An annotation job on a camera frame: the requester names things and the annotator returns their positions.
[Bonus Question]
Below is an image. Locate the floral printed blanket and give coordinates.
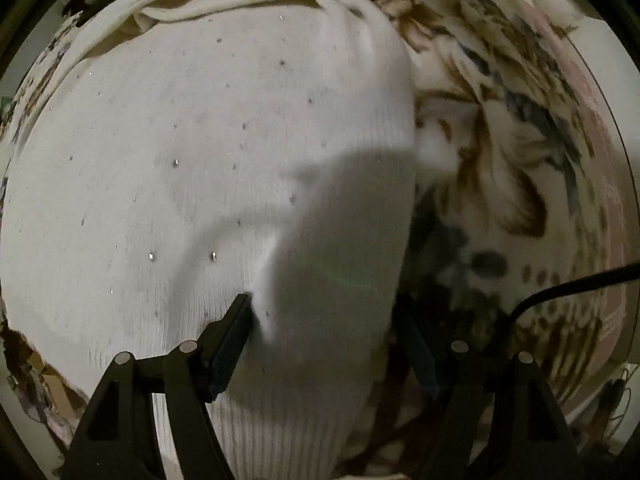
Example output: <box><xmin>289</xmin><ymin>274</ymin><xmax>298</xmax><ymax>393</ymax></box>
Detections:
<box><xmin>0</xmin><ymin>0</ymin><xmax>631</xmax><ymax>476</ymax></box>

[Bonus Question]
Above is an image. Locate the black cable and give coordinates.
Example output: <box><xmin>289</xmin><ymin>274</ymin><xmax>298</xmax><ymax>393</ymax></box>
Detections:
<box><xmin>507</xmin><ymin>265</ymin><xmax>640</xmax><ymax>331</ymax></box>

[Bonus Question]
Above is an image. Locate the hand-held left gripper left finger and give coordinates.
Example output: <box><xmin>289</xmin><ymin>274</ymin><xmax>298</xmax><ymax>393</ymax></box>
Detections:
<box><xmin>60</xmin><ymin>293</ymin><xmax>256</xmax><ymax>480</ymax></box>

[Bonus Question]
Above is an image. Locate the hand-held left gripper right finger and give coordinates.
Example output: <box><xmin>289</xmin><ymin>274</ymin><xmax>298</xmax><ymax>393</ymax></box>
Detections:
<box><xmin>394</xmin><ymin>294</ymin><xmax>586</xmax><ymax>480</ymax></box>

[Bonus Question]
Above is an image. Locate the white knit sweater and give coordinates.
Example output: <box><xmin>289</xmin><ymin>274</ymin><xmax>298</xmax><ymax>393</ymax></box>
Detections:
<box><xmin>0</xmin><ymin>0</ymin><xmax>418</xmax><ymax>480</ymax></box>

